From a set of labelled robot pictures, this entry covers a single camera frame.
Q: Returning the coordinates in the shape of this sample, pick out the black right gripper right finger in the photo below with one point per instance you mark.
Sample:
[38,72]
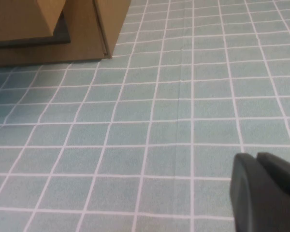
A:
[282,174]

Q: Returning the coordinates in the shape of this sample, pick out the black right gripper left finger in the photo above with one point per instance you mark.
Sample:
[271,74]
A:
[258,205]

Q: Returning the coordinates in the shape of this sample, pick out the cardboard shoe box with window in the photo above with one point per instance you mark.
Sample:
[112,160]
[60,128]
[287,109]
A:
[84,36]

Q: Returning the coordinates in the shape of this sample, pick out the green white-grid tablecloth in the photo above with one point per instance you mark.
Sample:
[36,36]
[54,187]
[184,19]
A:
[174,116]

